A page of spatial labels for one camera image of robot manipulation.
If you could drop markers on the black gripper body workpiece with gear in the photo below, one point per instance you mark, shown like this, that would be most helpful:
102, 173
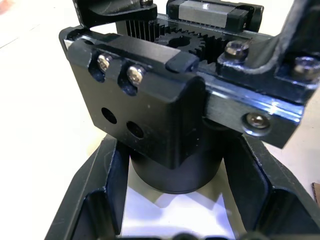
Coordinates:
155, 112

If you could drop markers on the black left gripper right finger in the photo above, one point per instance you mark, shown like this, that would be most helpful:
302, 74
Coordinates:
275, 200

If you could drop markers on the dark socket-head screw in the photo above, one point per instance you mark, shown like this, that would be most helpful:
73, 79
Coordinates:
257, 120
236, 49
304, 66

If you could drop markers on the black curved finger piece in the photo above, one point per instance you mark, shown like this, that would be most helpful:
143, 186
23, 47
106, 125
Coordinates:
112, 12

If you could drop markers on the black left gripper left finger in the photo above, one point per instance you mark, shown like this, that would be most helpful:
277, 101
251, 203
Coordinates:
95, 200

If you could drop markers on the black finger piece with rough edge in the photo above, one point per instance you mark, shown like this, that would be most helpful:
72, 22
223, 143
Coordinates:
280, 50

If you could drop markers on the brown cardboard piece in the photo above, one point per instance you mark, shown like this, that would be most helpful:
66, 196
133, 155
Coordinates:
316, 191

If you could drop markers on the silver round-head screw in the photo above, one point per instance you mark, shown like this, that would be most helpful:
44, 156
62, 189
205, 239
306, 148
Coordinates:
135, 74
103, 62

